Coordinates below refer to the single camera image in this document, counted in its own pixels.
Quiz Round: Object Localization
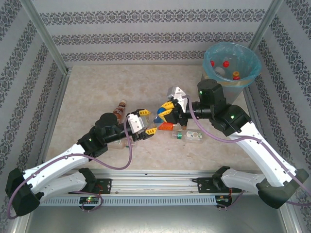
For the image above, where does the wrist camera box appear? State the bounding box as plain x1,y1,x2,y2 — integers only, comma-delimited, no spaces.
126,113,147,133
167,85,188,113

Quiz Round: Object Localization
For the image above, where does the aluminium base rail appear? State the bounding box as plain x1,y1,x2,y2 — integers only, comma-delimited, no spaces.
23,169,285,195

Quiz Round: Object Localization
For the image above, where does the white slotted cable duct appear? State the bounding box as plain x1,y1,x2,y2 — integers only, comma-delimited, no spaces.
32,195,217,207

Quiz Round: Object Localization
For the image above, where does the aluminium frame post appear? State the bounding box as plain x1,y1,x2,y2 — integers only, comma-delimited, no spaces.
20,0,71,75
250,0,285,48

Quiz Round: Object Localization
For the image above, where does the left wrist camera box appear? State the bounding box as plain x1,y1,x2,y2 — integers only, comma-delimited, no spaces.
126,113,147,133

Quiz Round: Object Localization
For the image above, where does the brown label drink bottle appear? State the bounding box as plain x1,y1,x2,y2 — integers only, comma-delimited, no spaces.
112,99,129,125

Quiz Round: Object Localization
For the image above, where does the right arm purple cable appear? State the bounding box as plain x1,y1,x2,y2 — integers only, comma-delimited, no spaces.
184,95,311,209

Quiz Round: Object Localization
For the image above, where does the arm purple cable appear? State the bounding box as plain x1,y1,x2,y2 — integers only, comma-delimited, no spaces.
184,95,311,209
6,120,134,219

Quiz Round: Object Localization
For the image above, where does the grey metal panel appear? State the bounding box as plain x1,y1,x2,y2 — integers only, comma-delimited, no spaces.
14,194,301,233

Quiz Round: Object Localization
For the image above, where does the circuit board with green light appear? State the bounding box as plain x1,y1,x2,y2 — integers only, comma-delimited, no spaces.
79,196,101,204

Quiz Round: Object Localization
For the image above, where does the grey plastic bin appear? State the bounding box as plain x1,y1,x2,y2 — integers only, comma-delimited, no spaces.
201,41,263,104

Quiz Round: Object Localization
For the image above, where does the small circuit board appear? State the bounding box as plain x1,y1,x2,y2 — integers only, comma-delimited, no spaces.
215,195,233,204

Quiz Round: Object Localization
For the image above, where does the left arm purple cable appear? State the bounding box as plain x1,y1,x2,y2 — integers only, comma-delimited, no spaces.
6,120,134,219

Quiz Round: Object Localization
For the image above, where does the aluminium side rail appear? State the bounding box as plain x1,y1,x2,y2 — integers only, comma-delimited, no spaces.
36,69,72,170
242,82,262,122

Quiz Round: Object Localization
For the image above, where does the clear bottle orange label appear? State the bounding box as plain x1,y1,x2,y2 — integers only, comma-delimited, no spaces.
157,122,188,132

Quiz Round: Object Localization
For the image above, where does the clear bottle green cap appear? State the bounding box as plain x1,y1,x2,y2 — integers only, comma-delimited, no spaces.
171,130,206,145

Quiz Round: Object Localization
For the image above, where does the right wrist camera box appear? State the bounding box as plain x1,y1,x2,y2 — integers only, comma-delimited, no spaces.
167,85,188,113

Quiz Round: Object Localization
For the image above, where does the clear bottle blue cap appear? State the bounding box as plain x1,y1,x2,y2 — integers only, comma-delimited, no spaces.
141,108,169,131

